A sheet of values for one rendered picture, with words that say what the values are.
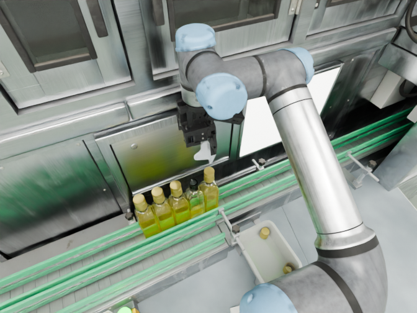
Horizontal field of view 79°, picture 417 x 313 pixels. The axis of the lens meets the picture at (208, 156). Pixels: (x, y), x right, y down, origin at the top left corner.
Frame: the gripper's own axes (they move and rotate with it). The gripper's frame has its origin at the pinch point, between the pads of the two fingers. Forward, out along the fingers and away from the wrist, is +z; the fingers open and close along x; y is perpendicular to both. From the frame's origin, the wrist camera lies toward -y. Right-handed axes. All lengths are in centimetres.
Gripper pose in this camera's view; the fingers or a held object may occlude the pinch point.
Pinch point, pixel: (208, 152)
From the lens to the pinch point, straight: 73.5
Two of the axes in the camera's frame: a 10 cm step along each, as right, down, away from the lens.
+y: -9.3, 2.9, -2.1
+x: 3.6, 7.2, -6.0
